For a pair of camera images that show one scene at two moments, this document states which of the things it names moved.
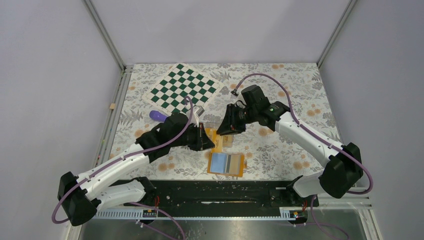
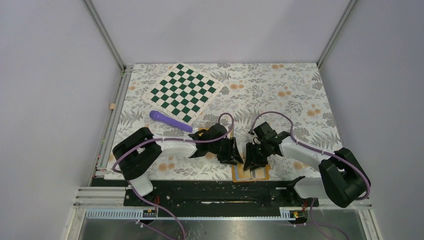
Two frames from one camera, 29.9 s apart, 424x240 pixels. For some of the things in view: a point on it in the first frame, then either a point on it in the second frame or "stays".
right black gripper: [230, 125] to [252, 161]
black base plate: [226, 195] stays
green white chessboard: [168, 93] stays
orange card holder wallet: [226, 163] to [239, 175]
